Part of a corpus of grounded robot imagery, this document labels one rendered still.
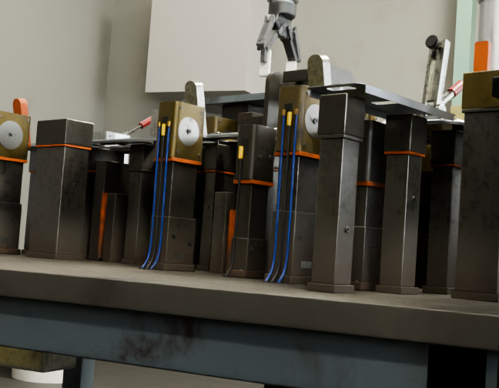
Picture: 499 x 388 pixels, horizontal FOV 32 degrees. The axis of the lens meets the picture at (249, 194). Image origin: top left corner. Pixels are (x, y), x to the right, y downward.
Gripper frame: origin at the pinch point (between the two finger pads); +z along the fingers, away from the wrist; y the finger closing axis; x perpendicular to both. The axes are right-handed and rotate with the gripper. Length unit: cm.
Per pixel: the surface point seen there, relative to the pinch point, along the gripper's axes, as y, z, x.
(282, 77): 17.0, 4.0, 11.5
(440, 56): 27, 4, 55
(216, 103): 3.8, 7.2, -16.6
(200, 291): 103, 52, 53
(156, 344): 100, 60, 44
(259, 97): 6.7, 6.6, -1.0
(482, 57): 30, 5, 65
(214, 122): 21.3, 15.4, -4.7
